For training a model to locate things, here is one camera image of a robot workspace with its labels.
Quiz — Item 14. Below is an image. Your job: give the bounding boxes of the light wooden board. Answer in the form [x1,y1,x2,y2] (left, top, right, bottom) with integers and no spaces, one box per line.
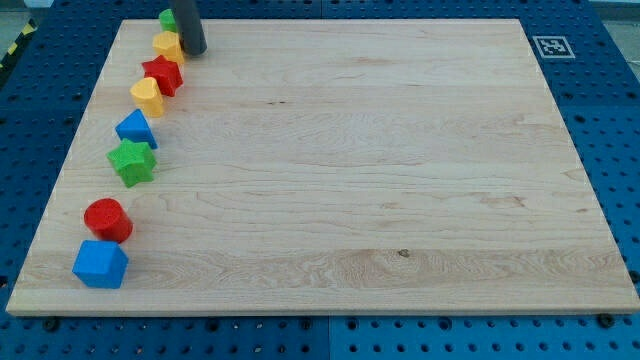
[7,19,639,317]

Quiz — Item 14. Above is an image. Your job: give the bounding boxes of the red star block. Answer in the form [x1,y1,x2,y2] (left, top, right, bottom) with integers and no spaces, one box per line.
[141,55,183,97]

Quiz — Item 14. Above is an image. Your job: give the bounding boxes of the green star block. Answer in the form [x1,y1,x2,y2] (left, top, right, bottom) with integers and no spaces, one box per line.
[106,139,156,188]

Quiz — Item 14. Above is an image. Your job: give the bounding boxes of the blue triangle block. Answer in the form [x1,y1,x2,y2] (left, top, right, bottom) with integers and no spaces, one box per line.
[115,109,158,150]

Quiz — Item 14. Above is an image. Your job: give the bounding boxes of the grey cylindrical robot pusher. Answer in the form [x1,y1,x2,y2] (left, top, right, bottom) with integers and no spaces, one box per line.
[168,0,207,57]

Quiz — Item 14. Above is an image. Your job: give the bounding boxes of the yellow heart block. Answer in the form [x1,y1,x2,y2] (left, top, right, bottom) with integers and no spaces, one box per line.
[129,77,164,118]

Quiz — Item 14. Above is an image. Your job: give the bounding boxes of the yellow hexagon block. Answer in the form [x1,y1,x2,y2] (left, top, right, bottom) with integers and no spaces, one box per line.
[152,31,185,65]

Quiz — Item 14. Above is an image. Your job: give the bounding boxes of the red cylinder block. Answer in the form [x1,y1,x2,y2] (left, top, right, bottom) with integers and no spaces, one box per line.
[83,198,134,243]

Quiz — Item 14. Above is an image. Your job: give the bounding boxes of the green block at top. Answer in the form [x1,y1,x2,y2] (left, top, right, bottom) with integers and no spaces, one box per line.
[158,8,177,33]

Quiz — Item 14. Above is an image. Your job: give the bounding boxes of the blue cube block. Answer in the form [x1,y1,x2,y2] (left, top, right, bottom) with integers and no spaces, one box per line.
[72,240,129,289]

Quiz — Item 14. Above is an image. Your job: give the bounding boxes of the white fiducial marker tag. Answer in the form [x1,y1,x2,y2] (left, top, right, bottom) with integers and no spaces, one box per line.
[533,35,575,59]

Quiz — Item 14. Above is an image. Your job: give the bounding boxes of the black bolt bottom left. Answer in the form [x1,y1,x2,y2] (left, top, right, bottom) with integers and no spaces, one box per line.
[42,317,60,333]

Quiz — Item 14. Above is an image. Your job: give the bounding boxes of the black bolt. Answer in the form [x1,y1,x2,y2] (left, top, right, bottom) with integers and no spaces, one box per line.
[42,317,60,333]
[596,313,616,329]

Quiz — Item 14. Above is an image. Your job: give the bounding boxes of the black bolt bottom right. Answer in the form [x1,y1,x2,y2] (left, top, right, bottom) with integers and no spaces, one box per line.
[596,313,616,329]

